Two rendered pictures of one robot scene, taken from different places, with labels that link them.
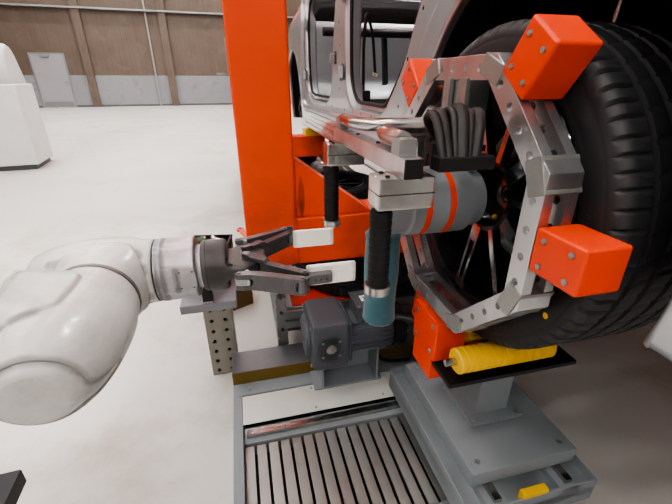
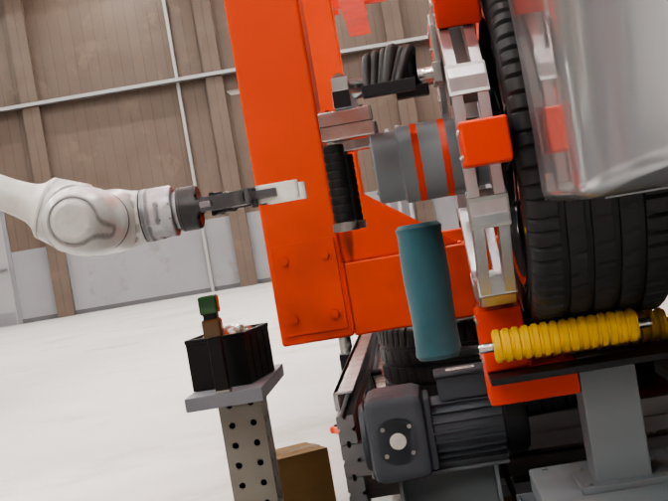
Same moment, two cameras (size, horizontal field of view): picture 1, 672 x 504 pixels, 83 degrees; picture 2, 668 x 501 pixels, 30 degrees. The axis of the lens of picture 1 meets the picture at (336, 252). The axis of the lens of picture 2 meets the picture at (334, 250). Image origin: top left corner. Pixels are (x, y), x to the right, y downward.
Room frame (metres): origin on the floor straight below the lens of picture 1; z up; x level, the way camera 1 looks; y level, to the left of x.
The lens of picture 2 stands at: (-1.44, -0.68, 0.76)
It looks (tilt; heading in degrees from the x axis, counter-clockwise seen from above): 1 degrees down; 18
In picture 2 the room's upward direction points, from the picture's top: 10 degrees counter-clockwise
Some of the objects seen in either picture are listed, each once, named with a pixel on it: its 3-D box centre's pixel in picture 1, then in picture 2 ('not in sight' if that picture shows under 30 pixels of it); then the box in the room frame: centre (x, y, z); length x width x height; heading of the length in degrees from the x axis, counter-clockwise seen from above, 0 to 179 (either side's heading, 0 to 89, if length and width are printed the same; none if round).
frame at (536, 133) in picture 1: (456, 197); (470, 153); (0.79, -0.26, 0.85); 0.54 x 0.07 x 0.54; 14
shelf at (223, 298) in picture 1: (212, 276); (238, 386); (1.21, 0.45, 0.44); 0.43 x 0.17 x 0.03; 14
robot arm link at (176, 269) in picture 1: (182, 267); (162, 213); (0.49, 0.22, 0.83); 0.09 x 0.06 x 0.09; 14
